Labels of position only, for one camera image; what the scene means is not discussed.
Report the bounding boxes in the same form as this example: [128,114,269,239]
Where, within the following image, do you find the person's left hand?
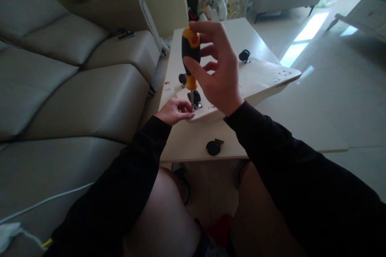
[155,98,195,127]

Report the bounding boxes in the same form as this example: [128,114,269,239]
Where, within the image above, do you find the person's right hand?
[183,20,245,118]

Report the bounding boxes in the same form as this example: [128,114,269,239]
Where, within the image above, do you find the person's right index finger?
[189,20,231,47]

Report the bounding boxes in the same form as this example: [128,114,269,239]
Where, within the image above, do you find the person's right middle finger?
[200,44,219,58]

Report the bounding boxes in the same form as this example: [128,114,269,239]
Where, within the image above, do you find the person's right ring finger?
[203,61,220,73]

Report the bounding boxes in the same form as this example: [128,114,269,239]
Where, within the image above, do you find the person's right thumb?
[183,59,216,98]

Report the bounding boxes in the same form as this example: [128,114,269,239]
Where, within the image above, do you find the person's left index finger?
[176,98,193,114]

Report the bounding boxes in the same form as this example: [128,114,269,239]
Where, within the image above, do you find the yellow and black screwdriver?
[181,27,201,112]

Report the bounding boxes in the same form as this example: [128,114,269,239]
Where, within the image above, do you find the group of white bottles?
[187,0,242,23]

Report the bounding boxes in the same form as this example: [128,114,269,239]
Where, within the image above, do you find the white coffee table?
[158,17,349,163]

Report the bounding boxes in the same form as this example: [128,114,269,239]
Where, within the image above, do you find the light plywood board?
[172,57,302,124]

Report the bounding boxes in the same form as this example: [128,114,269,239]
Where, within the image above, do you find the dark remote control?
[115,28,136,41]

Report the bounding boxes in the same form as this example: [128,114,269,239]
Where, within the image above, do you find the person's legs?
[120,160,306,257]

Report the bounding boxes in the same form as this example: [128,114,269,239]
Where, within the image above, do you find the red object on floor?
[210,214,235,241]

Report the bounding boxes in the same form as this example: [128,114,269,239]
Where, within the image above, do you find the beige leather sofa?
[0,0,167,257]

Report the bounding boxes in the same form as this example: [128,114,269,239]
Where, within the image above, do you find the white chair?
[326,0,386,44]

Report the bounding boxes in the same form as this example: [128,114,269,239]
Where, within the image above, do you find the white power adapter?
[0,222,25,245]

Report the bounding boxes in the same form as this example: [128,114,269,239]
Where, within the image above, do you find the white cable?
[0,182,94,225]

